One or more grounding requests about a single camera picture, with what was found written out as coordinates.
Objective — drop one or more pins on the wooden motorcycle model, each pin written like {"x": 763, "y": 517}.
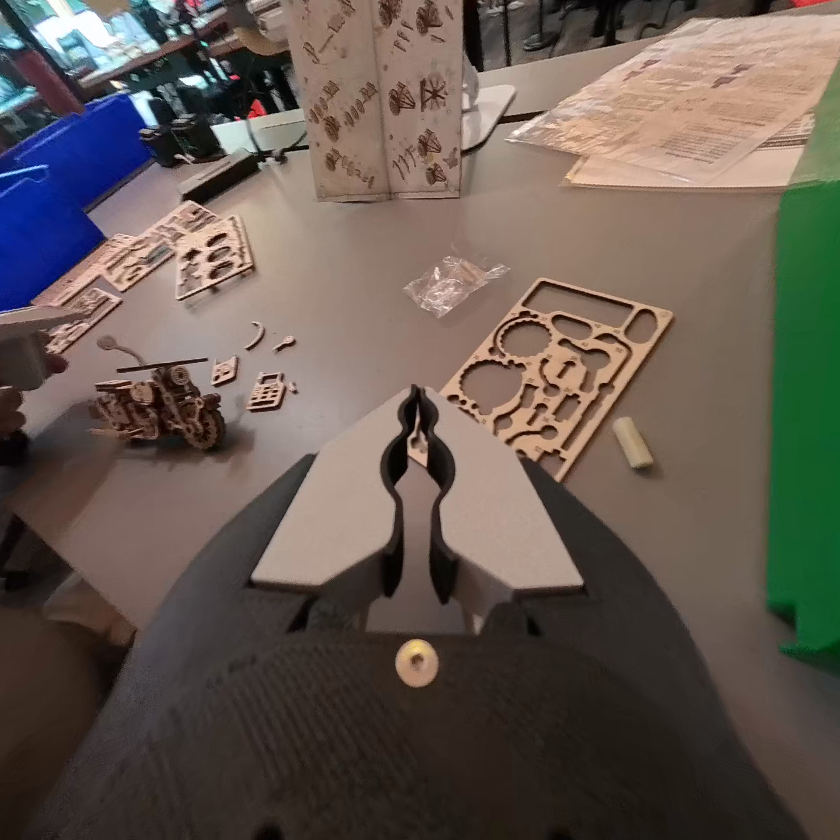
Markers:
{"x": 164, "y": 407}

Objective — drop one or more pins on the small white wax stick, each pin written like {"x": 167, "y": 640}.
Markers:
{"x": 633, "y": 443}

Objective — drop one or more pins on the white monitor stand base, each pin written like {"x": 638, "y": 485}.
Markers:
{"x": 485, "y": 108}

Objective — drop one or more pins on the small clear plastic bag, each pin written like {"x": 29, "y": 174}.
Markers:
{"x": 453, "y": 285}

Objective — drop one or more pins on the flat black device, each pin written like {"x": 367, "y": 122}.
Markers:
{"x": 220, "y": 176}

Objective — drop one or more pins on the green plastic bin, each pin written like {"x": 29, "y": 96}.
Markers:
{"x": 807, "y": 394}

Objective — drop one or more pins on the long wooden bar piece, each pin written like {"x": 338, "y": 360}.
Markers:
{"x": 170, "y": 362}

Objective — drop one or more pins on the blue plastic bin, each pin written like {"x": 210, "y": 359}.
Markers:
{"x": 39, "y": 243}
{"x": 98, "y": 144}

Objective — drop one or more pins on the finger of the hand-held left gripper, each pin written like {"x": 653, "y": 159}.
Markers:
{"x": 33, "y": 319}

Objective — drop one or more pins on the folded instruction sheet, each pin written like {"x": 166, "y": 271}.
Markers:
{"x": 374, "y": 98}

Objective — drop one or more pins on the wooden puzzle sheet round cutouts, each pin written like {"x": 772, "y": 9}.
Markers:
{"x": 590, "y": 341}

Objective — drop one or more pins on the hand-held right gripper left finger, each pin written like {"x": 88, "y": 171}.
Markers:
{"x": 328, "y": 525}

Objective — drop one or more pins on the black battery charger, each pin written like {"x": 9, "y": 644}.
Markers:
{"x": 177, "y": 139}

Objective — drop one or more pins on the wooden grid panel piece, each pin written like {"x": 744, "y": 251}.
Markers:
{"x": 266, "y": 392}

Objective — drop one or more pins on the mirror-shaped wooden piece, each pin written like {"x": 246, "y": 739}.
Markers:
{"x": 108, "y": 343}

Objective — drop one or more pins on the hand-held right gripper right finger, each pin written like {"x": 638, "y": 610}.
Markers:
{"x": 505, "y": 525}

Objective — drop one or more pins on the person's left hand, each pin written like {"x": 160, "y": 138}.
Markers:
{"x": 10, "y": 410}

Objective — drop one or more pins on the small wooden puzzle piece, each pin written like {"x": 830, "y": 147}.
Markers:
{"x": 418, "y": 449}

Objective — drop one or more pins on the papers in clear plastic sleeve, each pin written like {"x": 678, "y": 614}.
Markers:
{"x": 689, "y": 98}

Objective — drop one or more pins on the key-shaped wooden piece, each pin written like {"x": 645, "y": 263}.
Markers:
{"x": 283, "y": 342}

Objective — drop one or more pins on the curved wooden piece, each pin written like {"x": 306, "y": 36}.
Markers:
{"x": 254, "y": 334}

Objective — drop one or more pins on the person's brown clothing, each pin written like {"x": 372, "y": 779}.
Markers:
{"x": 46, "y": 735}

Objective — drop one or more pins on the grey desk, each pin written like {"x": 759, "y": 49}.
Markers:
{"x": 367, "y": 275}

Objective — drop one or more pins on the small wooden plate piece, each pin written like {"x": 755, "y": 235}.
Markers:
{"x": 224, "y": 371}

